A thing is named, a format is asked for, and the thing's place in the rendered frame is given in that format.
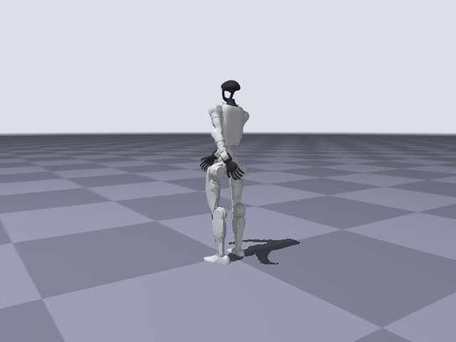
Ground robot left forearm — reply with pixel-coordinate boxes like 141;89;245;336
212;129;229;161

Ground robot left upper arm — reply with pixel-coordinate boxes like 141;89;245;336
209;105;223;135

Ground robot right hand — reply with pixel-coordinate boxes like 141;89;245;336
200;150;220;171

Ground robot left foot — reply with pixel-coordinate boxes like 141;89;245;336
204;254;231;264

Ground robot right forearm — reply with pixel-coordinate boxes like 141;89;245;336
214;145;232;158

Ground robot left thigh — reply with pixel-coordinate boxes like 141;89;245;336
205;162;227;219

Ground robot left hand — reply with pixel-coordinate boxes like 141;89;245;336
222;152;244;180

